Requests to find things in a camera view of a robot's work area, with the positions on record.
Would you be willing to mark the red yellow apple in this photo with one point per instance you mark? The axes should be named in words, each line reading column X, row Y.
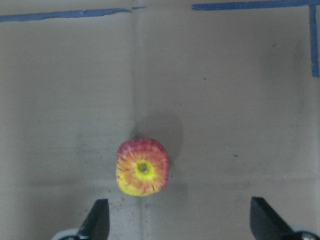
column 142, row 167

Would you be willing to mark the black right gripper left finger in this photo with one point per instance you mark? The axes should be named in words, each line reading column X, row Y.
column 96, row 225

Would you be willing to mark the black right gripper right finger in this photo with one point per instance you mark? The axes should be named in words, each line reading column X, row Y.
column 266, row 224

